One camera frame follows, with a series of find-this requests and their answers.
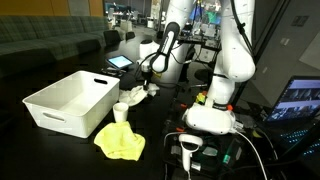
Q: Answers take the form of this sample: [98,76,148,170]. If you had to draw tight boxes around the white towel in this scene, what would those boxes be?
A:
[118,83,161,107]

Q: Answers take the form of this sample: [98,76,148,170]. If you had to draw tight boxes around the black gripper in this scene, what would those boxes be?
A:
[141,63,156,92]

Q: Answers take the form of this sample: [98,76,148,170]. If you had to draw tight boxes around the yellow cloth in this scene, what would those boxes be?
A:
[93,121,147,162]

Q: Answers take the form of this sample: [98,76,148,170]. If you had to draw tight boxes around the white mug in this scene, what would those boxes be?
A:
[112,102,130,124]

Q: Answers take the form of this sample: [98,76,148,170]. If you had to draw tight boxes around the white VR headset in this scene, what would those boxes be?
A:
[181,102,237,136]

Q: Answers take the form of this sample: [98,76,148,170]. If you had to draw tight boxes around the white plastic basket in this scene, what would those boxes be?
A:
[22,69,121,139]

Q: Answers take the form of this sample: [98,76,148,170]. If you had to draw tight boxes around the tablet with lit screen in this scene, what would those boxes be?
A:
[106,54,135,71]

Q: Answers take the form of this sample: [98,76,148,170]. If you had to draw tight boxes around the green plaid sofa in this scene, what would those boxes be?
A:
[0,14,111,69]

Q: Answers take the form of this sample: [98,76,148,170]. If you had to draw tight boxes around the white VR controller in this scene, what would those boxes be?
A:
[178,133,204,173]

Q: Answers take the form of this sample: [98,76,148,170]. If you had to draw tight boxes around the black cloth heap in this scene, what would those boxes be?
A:
[118,72,138,91]

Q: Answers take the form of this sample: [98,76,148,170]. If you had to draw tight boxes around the dark upholstered chair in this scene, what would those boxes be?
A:
[102,29,123,47]

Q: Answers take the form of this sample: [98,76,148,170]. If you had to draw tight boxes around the white headset cable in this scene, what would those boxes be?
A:
[233,129,270,180]

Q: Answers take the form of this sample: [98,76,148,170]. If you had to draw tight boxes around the open black laptop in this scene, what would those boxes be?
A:
[262,75,320,158]

